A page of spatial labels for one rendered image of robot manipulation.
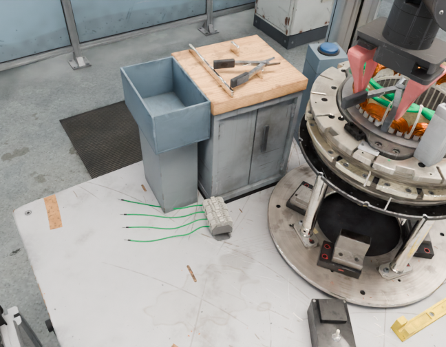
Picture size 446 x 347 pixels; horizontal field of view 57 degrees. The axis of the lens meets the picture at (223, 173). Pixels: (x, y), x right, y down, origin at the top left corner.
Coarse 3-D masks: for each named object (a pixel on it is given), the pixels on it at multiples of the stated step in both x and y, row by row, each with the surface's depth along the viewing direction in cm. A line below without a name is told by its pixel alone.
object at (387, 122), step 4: (392, 108) 53; (396, 108) 53; (392, 112) 52; (388, 116) 52; (392, 116) 52; (384, 120) 51; (388, 120) 51; (392, 120) 53; (384, 124) 51; (388, 124) 51; (384, 128) 52; (388, 128) 52
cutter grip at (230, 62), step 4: (216, 60) 75; (220, 60) 75; (224, 60) 75; (228, 60) 75; (232, 60) 75; (216, 64) 75; (220, 64) 75; (224, 64) 75; (228, 64) 76; (232, 64) 76; (216, 68) 76; (220, 68) 76
